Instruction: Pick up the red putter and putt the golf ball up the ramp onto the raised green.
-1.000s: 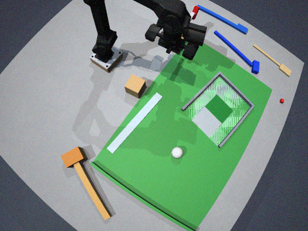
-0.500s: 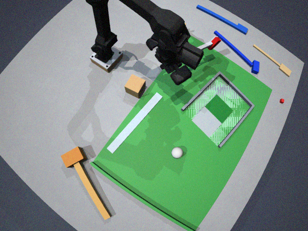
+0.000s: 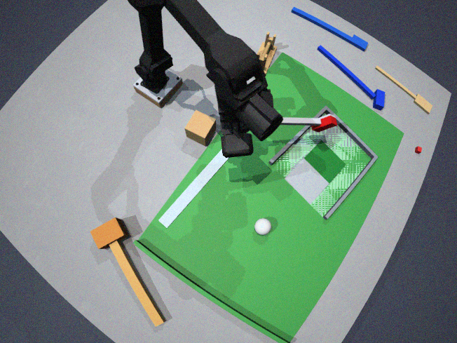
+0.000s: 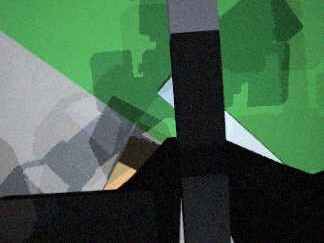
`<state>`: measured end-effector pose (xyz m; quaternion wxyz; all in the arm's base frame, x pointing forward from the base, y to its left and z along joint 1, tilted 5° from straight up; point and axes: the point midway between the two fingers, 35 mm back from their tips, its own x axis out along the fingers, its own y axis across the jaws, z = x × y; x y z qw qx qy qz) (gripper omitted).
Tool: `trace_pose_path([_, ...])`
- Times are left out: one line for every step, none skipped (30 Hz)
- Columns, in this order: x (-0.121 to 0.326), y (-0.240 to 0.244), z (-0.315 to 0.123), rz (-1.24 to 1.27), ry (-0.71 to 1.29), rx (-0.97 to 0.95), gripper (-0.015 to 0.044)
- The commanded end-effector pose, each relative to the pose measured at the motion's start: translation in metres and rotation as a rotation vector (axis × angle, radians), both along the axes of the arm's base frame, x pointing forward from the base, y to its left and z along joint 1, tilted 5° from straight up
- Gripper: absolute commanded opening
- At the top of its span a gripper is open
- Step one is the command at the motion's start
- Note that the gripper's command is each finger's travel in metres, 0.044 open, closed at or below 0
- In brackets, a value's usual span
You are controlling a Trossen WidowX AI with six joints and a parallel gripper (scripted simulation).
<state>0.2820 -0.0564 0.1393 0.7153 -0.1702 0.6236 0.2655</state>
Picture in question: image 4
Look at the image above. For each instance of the tan cube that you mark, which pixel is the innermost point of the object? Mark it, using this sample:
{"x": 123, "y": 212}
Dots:
{"x": 133, "y": 156}

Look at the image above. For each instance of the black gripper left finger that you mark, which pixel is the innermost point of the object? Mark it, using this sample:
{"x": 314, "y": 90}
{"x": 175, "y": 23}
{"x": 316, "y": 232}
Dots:
{"x": 146, "y": 208}

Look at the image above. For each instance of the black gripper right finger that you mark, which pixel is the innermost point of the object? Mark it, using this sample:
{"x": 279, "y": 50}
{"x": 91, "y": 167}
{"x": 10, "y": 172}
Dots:
{"x": 271, "y": 202}

